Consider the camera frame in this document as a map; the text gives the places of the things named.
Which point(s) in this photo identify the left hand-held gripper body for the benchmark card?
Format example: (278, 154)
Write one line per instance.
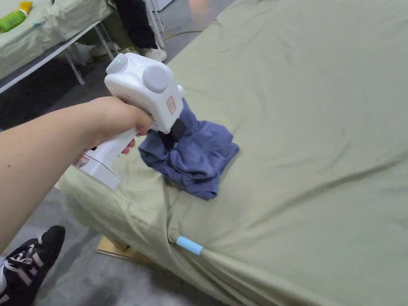
(143, 95)

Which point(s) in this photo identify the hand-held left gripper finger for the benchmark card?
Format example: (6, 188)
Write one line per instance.
(167, 142)

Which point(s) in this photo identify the dark blue garment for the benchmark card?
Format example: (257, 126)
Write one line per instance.
(197, 156)

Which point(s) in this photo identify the person's left forearm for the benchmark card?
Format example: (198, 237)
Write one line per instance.
(41, 153)

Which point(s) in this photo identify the person's left hand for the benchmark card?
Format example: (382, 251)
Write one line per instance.
(121, 118)

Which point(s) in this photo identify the light blue sheet clip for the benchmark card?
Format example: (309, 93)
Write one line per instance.
(189, 245)

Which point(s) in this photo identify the flat cardboard piece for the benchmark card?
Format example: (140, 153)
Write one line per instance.
(118, 250)

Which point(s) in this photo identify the bed with pale green sheet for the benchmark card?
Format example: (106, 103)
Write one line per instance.
(302, 127)

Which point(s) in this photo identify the green bottle with yellow cap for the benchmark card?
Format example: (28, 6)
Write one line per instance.
(12, 20)

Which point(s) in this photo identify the person's legs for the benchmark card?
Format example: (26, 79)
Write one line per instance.
(30, 267)

